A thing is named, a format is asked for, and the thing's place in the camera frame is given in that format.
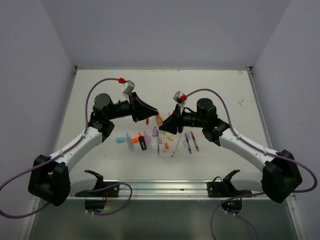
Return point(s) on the purple highlighter cap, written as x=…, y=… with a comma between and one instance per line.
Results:
x=155, y=132

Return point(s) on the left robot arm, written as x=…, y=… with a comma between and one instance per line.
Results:
x=50, y=178

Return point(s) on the orange highlighter cap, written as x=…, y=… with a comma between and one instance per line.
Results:
x=135, y=140

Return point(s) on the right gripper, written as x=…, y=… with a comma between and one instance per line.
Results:
x=170, y=124

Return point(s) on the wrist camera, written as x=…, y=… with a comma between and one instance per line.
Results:
x=181, y=99
x=128, y=87

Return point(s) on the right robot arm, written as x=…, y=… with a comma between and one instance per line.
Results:
x=278, y=176

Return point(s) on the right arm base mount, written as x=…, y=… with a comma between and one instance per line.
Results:
x=223, y=188

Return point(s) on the purple highlighter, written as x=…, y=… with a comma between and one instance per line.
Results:
x=147, y=140

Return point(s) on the red gel pen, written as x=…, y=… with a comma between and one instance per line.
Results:
x=194, y=141

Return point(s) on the blue gel pen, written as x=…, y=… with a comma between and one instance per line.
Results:
x=188, y=143

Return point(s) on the light blue highlighter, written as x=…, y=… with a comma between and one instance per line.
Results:
x=129, y=142

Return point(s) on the black orange highlighter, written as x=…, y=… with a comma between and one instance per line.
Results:
x=142, y=142

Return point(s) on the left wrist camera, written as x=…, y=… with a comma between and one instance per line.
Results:
x=128, y=87

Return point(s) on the clear purple gel pen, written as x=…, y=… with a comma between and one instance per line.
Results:
x=158, y=143

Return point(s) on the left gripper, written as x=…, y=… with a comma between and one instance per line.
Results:
x=142, y=110

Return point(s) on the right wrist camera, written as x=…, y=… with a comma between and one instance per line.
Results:
x=181, y=99

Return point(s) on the aluminium front rail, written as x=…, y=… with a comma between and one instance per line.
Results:
x=150, y=190

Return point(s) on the white orange marker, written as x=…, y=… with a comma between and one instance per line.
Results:
x=170, y=150

